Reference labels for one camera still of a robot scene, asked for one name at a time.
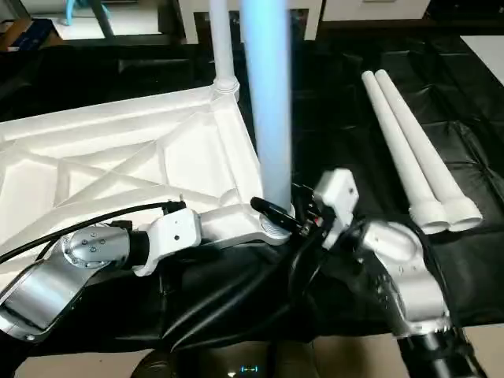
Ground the white plastic table leg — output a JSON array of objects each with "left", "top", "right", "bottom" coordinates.
[
  {"left": 375, "top": 69, "right": 484, "bottom": 232},
  {"left": 208, "top": 0, "right": 240, "bottom": 102},
  {"left": 238, "top": 0, "right": 295, "bottom": 237},
  {"left": 361, "top": 71, "right": 451, "bottom": 235}
]

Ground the white plastic table top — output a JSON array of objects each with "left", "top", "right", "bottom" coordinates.
[{"left": 0, "top": 79, "right": 298, "bottom": 294}]

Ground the black work mat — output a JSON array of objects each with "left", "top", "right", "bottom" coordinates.
[{"left": 0, "top": 35, "right": 504, "bottom": 355}]

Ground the silver robot right leg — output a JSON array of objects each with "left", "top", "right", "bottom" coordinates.
[{"left": 272, "top": 346, "right": 320, "bottom": 378}]

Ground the white glass door cabinet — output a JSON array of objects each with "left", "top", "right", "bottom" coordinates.
[{"left": 177, "top": 0, "right": 325, "bottom": 44}]

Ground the white drawer unit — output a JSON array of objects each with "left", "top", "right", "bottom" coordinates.
[{"left": 321, "top": 0, "right": 432, "bottom": 23}]

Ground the grey metal pole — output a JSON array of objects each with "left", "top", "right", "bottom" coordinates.
[{"left": 91, "top": 0, "right": 115, "bottom": 39}]

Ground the blue box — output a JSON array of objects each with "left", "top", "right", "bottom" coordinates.
[{"left": 4, "top": 20, "right": 62, "bottom": 52}]

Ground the turquoise plastic stool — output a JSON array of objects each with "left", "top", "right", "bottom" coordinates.
[{"left": 65, "top": 0, "right": 89, "bottom": 26}]

